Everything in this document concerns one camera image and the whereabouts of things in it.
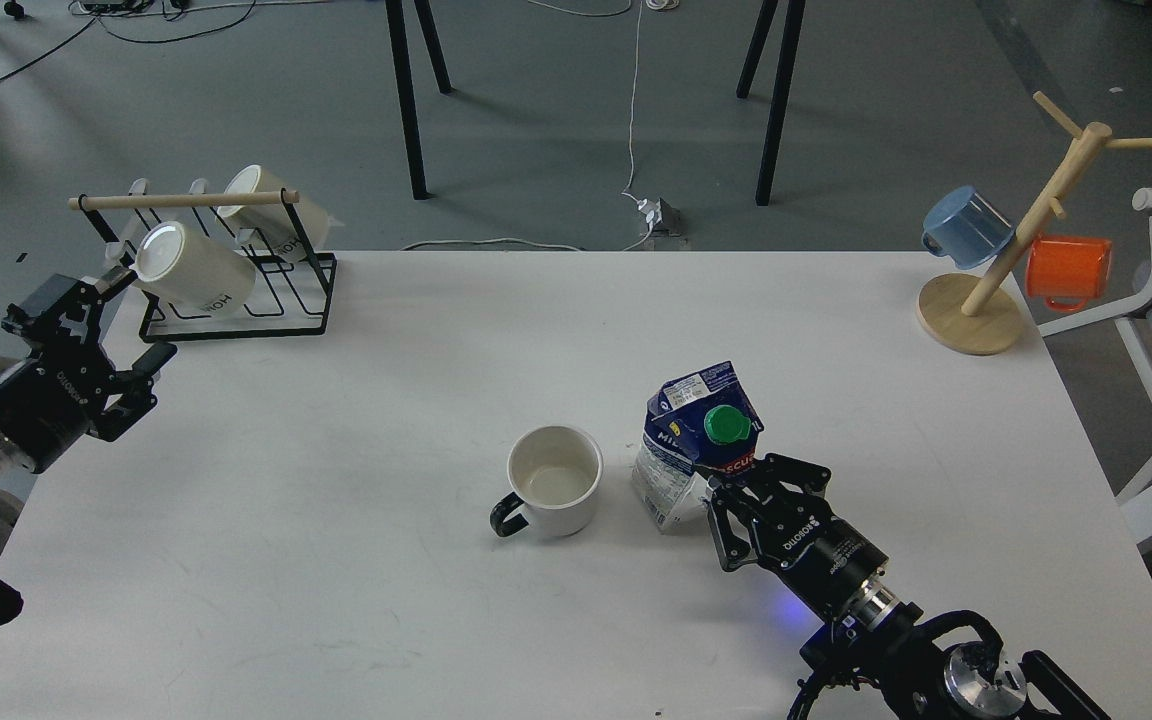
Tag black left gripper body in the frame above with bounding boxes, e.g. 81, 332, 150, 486
0, 353, 103, 473

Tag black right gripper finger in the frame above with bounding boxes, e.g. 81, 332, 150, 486
707, 492, 759, 573
705, 454, 832, 509

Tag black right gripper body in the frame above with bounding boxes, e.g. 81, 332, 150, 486
751, 505, 890, 616

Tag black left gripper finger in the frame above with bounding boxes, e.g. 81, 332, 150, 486
86, 342, 179, 442
3, 266, 134, 363

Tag blue milk carton green cap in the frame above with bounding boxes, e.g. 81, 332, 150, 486
631, 361, 764, 535

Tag white mug black handle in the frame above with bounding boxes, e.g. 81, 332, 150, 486
488, 425, 604, 538

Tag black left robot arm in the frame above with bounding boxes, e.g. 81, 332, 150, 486
0, 266, 177, 626

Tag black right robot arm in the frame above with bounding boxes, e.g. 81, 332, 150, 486
699, 454, 1105, 719

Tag cream mug front on rack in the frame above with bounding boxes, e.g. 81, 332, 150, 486
131, 222, 257, 316

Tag cream mug on rack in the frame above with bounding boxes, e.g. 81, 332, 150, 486
217, 164, 332, 263
131, 222, 257, 316

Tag cream mug rear on rack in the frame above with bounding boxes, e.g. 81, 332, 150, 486
217, 164, 332, 263

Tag wooden mug tree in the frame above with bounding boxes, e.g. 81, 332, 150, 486
916, 91, 1152, 356

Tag grey floor power socket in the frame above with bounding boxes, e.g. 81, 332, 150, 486
637, 199, 685, 238

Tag blue mug on tree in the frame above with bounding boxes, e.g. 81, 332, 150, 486
922, 184, 1016, 270

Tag orange mug on tree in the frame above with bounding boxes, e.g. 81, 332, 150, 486
1024, 234, 1114, 313

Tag black table legs left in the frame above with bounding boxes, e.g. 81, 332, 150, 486
384, 0, 454, 200

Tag black table legs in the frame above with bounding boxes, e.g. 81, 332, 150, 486
384, 0, 454, 200
736, 1, 806, 209

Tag black table legs right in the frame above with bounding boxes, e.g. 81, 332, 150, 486
736, 1, 806, 209

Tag black wire mug rack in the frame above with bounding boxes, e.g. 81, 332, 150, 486
67, 181, 339, 343

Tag white power cable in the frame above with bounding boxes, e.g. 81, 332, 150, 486
401, 0, 682, 252

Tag black floor cable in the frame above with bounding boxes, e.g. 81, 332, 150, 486
0, 0, 259, 131

